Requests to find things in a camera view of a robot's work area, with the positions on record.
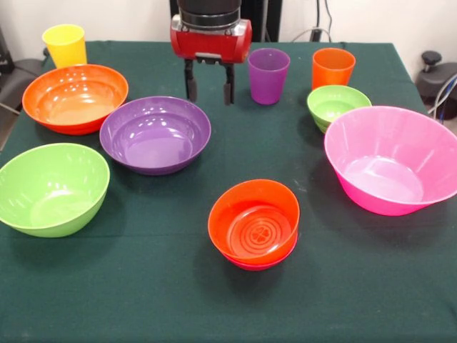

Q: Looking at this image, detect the small red plastic bowl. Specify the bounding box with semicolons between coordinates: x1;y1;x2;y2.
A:
221;232;299;272

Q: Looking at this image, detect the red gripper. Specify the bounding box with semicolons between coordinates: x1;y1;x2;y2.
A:
169;14;253;106

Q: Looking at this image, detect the grey office chair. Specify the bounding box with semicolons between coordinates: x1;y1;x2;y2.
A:
0;24;54;115

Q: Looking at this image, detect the yellow plastic cup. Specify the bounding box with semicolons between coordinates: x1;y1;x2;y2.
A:
41;24;88;69

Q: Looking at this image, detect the small green plastic bowl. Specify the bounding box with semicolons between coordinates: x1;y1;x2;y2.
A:
306;84;373;134

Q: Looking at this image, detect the large green plastic bowl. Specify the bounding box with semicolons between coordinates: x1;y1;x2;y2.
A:
0;142;111;239

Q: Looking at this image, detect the dark green tablecloth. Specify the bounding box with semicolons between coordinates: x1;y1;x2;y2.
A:
0;40;457;343

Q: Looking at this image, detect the white and blue cable bundle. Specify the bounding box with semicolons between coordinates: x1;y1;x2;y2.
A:
428;76;457;122

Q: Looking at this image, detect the orange plastic cup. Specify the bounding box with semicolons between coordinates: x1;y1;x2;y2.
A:
311;48;357;90

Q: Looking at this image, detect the large orange plastic bowl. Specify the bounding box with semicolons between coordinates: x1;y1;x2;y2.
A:
21;64;129;136

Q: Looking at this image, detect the large pink plastic bowl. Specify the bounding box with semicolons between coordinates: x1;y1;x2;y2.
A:
323;105;457;217

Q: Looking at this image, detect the black hanging cable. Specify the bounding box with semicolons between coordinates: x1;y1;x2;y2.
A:
322;0;336;30

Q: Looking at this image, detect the purple plastic bowl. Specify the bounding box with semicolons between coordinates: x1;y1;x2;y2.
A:
99;95;212;177

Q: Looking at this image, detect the small orange plastic bowl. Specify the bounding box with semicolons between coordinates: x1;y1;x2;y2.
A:
207;179;301;267

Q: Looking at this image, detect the purple plastic cup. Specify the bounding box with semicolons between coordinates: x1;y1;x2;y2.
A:
248;48;291;106

